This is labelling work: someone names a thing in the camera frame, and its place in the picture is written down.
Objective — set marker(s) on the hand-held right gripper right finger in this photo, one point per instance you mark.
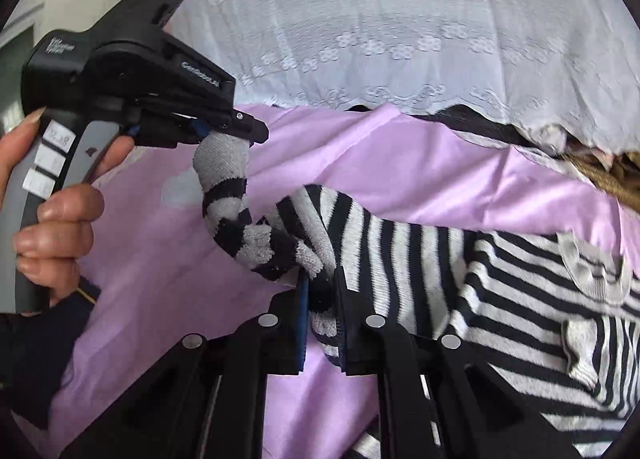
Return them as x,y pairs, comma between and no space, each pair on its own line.
350,339

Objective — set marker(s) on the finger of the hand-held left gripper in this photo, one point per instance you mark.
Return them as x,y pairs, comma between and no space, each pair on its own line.
165,136
235,123

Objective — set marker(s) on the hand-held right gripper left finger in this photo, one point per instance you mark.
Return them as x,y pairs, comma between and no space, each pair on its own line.
301,329

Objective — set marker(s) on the black and white striped sweater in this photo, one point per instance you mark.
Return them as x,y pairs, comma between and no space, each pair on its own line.
400,264

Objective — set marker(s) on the person's left forearm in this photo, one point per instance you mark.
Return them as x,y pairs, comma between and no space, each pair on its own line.
40,354

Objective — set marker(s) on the person's left hand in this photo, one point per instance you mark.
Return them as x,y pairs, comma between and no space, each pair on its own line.
70,209

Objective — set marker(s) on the purple bed sheet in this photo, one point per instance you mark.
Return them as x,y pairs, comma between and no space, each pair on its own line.
150,239

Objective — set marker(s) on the white lace cloth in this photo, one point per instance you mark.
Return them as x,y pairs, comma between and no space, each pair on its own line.
400,14

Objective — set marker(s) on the dark cloth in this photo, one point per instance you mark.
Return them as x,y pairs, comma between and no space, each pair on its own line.
475,121

